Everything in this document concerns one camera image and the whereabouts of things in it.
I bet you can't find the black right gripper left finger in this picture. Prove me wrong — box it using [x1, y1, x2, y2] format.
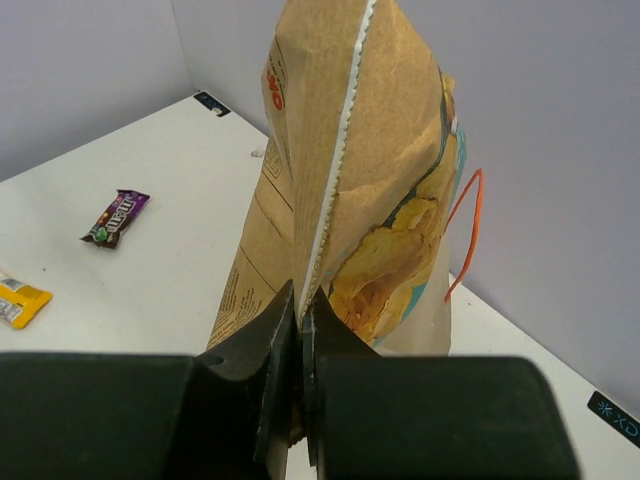
[1, 283, 295, 479]

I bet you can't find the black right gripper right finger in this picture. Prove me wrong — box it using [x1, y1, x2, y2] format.
[301, 292, 581, 479]

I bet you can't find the cream paper gift bag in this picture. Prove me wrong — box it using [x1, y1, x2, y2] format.
[374, 169, 484, 356]

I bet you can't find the brown potato chips bag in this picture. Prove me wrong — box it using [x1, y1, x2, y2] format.
[205, 0, 471, 354]

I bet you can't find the yellow snack bar left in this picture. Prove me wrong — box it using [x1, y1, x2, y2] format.
[0, 274, 53, 330]

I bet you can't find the brown m&m's candy pack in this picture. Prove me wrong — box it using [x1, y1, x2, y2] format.
[80, 189, 151, 249]

